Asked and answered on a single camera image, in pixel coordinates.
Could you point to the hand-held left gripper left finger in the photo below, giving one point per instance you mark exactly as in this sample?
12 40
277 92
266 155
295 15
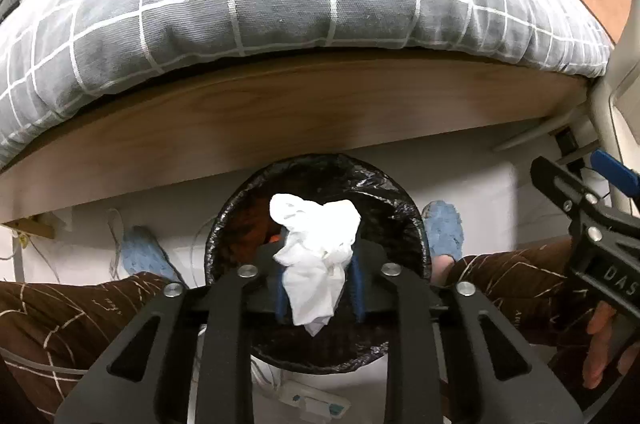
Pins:
279 299

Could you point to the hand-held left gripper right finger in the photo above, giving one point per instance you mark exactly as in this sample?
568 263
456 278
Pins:
357 289

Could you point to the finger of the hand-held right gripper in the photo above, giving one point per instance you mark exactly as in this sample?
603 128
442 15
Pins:
612 169
555 179

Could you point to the white tissue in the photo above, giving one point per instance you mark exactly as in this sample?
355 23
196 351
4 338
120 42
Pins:
315 284

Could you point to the black-lined trash bin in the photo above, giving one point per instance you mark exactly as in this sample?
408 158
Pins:
325 174

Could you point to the person's right hand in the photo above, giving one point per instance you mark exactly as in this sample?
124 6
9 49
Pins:
600 344

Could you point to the black power plug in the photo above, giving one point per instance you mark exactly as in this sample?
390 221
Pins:
567 139

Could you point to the beige chair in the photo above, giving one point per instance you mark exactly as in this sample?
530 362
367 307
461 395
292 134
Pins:
602 104

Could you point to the blue fuzzy slipper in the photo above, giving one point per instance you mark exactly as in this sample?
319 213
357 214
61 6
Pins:
442 229
142 254

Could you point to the person's right leg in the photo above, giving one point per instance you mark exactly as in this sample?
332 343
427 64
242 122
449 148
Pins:
500 289

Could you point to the person's leg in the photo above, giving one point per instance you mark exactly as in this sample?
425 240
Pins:
500 289
50 329

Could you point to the white power strip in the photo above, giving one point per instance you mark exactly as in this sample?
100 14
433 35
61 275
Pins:
310 401

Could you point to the person's left leg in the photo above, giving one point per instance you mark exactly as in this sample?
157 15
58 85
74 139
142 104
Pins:
50 329

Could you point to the wooden bed support block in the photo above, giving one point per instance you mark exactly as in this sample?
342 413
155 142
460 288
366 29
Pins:
30 226

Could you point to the grey checked bed sheet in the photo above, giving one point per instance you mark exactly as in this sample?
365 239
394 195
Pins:
280 4

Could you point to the wooden bed frame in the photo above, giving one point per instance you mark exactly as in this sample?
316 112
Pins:
250 119

